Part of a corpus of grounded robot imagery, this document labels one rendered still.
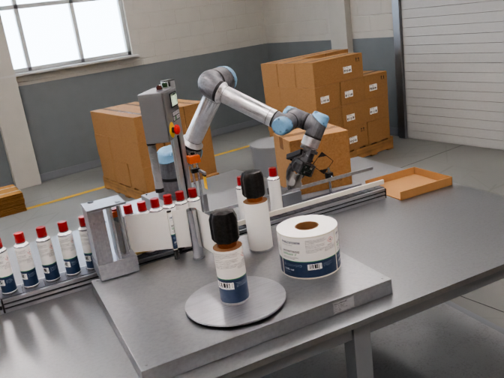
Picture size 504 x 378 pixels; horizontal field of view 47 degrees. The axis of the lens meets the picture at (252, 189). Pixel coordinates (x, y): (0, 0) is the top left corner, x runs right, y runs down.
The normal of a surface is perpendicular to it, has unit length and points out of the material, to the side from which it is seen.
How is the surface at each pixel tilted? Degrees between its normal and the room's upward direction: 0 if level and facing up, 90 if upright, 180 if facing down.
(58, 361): 0
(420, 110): 90
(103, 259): 90
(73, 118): 90
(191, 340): 0
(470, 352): 0
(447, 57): 90
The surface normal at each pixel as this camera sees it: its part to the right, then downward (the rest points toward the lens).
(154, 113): -0.15, 0.31
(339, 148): 0.28, 0.25
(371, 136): 0.61, 0.16
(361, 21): -0.81, 0.27
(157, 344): -0.13, -0.95
